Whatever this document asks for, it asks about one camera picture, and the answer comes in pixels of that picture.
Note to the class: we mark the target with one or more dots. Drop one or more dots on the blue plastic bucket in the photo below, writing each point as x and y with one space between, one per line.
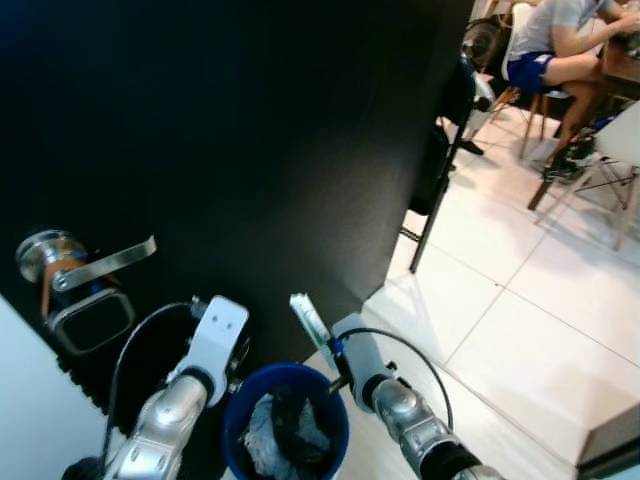
232 440

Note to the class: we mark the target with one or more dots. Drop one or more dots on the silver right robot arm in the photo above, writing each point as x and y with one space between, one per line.
420 430

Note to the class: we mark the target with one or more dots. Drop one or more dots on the pale crumpled cloth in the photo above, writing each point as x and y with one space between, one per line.
262 440

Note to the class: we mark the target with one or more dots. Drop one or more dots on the silver rimmed door lock plate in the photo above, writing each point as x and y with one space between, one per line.
90 322

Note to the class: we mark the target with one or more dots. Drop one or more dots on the black metal chair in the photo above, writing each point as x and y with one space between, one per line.
440 160

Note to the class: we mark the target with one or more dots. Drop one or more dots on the white shell chair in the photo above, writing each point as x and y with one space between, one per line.
622 135

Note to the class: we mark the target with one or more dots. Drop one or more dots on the black round fan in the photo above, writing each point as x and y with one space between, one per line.
483 45

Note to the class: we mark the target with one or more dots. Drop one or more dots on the seated person in grey shirt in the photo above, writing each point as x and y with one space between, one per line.
550 30

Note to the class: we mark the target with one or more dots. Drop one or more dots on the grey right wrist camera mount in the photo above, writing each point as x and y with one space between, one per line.
360 355

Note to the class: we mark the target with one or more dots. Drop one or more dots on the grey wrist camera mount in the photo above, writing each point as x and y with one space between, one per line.
218 335
360 355

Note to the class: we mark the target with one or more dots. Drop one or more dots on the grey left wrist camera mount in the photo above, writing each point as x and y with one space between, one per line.
218 335

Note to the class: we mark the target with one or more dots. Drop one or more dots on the black door frame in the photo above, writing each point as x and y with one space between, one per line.
612 458

